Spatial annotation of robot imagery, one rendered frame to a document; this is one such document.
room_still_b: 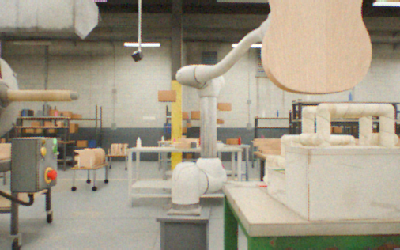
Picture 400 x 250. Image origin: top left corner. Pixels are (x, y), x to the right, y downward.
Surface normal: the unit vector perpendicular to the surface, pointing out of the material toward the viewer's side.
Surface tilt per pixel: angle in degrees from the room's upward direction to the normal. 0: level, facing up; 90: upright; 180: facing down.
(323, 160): 90
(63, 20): 90
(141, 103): 90
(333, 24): 91
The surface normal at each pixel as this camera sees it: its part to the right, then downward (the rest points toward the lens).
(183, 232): -0.11, -0.02
